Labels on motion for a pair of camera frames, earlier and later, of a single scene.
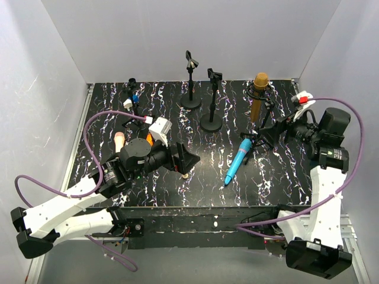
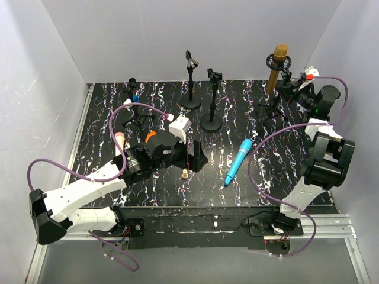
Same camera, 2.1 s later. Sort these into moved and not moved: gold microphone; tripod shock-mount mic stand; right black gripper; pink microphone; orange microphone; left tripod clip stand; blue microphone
Moved: tripod shock-mount mic stand; right black gripper; gold microphone
Not moved: left tripod clip stand; pink microphone; blue microphone; orange microphone
